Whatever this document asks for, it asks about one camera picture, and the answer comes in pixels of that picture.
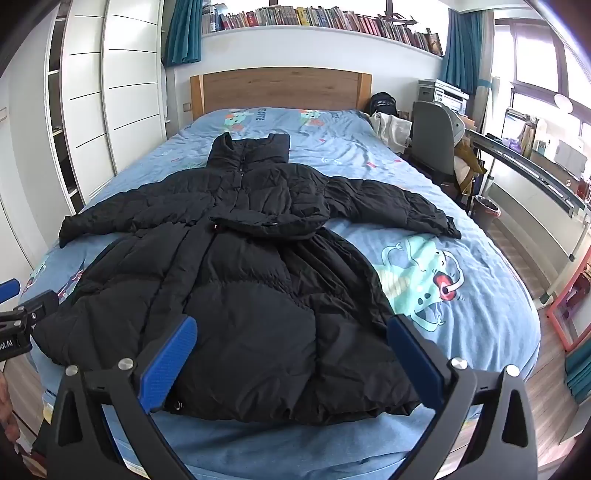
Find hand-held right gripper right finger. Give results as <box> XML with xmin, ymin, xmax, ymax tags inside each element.
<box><xmin>387</xmin><ymin>314</ymin><xmax>561</xmax><ymax>480</ymax></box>

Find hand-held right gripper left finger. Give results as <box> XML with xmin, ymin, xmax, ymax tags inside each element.
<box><xmin>34</xmin><ymin>315</ymin><xmax>199</xmax><ymax>480</ymax></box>

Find black puffer coat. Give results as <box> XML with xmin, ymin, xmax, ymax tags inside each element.
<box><xmin>31</xmin><ymin>133</ymin><xmax>462</xmax><ymax>425</ymax></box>

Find person's left hand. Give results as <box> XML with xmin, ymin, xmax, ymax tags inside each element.
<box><xmin>0</xmin><ymin>369</ymin><xmax>20</xmax><ymax>444</ymax></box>

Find dark waste bin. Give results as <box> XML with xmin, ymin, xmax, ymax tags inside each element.
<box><xmin>473</xmin><ymin>195</ymin><xmax>501</xmax><ymax>232</ymax></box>

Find teal cloth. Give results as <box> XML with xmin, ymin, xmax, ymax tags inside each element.
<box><xmin>566</xmin><ymin>348</ymin><xmax>591</xmax><ymax>402</ymax></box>

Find blue printed bed sheet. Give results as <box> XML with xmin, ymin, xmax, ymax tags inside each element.
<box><xmin>21</xmin><ymin>107</ymin><xmax>541</xmax><ymax>480</ymax></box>

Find brown garment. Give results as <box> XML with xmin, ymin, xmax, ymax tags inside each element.
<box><xmin>455</xmin><ymin>141</ymin><xmax>488</xmax><ymax>197</ymax></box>

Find grey desk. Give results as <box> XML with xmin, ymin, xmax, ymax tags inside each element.
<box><xmin>464</xmin><ymin>127</ymin><xmax>591</xmax><ymax>222</ymax></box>

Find grey chair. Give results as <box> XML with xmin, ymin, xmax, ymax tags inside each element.
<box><xmin>409</xmin><ymin>100</ymin><xmax>465</xmax><ymax>178</ymax></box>

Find white wardrobe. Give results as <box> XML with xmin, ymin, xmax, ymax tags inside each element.
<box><xmin>44</xmin><ymin>0</ymin><xmax>168</xmax><ymax>215</ymax></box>

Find white cloth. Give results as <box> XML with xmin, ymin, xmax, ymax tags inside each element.
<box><xmin>369</xmin><ymin>112</ymin><xmax>413</xmax><ymax>149</ymax></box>

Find black backpack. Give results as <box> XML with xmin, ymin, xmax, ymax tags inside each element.
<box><xmin>369</xmin><ymin>92</ymin><xmax>399</xmax><ymax>116</ymax></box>

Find wooden headboard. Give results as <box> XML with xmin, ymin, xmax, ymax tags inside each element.
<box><xmin>190</xmin><ymin>67</ymin><xmax>373</xmax><ymax>121</ymax></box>

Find teal curtain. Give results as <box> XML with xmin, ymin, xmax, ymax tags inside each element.
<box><xmin>438</xmin><ymin>9</ymin><xmax>485</xmax><ymax>95</ymax></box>
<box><xmin>166</xmin><ymin>0</ymin><xmax>203</xmax><ymax>66</ymax></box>

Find row of books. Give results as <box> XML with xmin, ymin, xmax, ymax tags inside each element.
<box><xmin>202</xmin><ymin>6</ymin><xmax>445</xmax><ymax>57</ymax></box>

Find pink frame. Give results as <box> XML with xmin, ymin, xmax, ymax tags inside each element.
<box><xmin>546</xmin><ymin>268</ymin><xmax>591</xmax><ymax>354</ymax></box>

